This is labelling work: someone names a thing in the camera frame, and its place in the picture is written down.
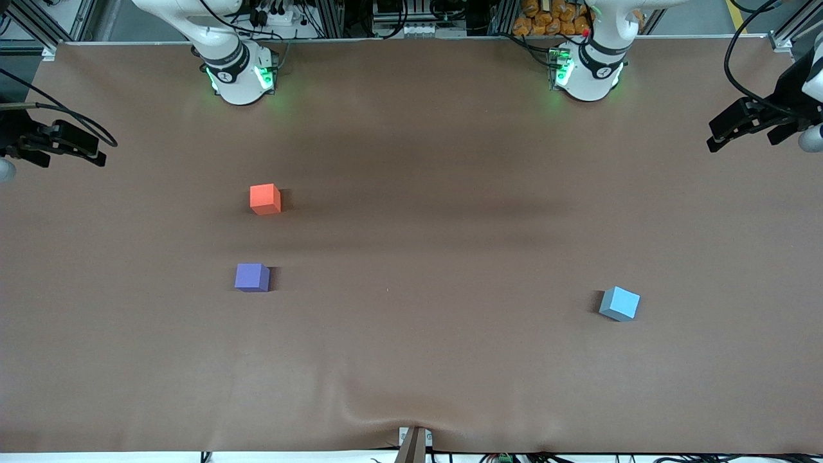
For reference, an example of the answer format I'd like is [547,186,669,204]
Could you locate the purple foam block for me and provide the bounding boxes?
[235,263,271,293]

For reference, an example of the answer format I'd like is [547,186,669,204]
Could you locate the pile of orange objects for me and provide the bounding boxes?
[512,0,593,37]

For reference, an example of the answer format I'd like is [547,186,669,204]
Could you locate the white power strip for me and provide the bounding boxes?
[251,3,304,28]

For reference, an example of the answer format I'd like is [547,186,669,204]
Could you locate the light blue foam block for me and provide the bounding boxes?
[599,286,641,322]

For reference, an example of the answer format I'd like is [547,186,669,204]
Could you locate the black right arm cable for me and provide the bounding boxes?
[0,68,118,148]

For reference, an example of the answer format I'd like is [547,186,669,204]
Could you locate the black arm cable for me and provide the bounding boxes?
[724,0,786,107]
[0,68,118,148]

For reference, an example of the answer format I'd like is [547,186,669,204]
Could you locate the brown table mat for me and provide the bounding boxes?
[0,35,823,454]

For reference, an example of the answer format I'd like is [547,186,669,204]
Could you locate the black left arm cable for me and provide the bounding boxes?
[724,0,786,107]

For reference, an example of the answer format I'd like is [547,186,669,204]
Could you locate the orange foam block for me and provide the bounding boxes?
[249,183,282,215]

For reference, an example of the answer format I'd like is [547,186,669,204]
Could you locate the aluminium frame post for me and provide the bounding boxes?
[10,0,87,53]
[768,0,823,52]

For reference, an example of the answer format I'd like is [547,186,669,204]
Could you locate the metal clamp bracket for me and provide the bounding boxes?
[395,426,433,463]

